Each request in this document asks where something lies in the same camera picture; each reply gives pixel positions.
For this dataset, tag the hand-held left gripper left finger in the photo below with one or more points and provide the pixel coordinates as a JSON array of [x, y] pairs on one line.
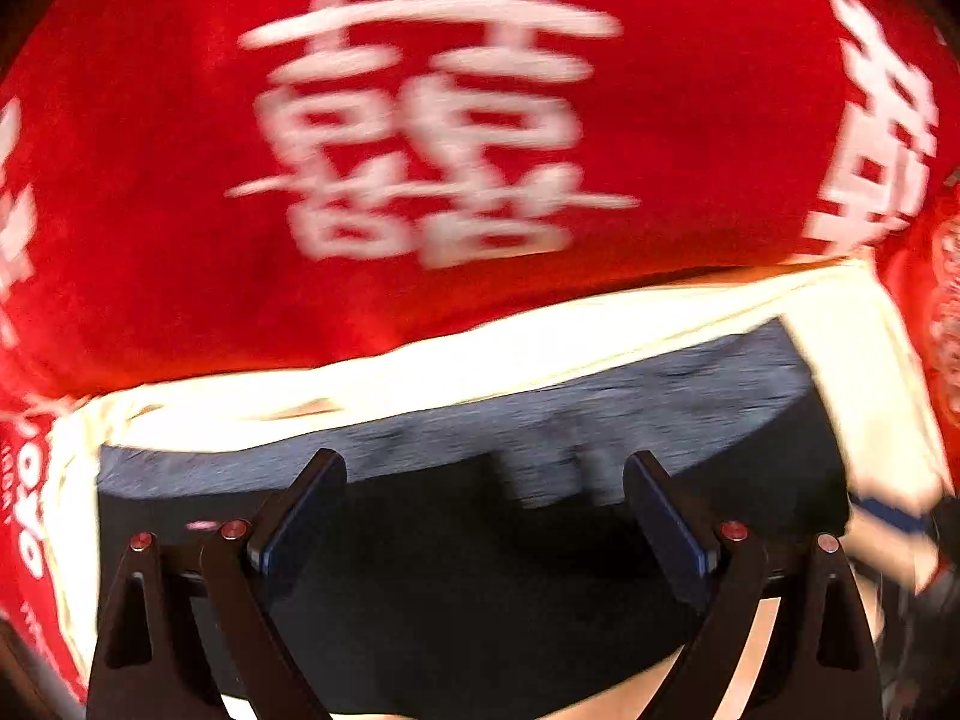
[[300, 529]]

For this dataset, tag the red printed blanket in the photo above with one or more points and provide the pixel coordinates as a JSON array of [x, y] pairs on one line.
[[187, 240]]

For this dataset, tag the red embroidered pillow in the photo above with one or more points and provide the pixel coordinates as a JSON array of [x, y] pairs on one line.
[[937, 300]]

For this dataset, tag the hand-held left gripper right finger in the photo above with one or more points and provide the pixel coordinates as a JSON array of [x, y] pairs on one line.
[[667, 532]]

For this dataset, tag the black pants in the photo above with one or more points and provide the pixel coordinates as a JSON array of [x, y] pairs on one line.
[[480, 585]]

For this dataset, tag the cream cloth with blue bands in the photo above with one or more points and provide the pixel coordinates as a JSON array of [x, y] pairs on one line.
[[450, 382]]

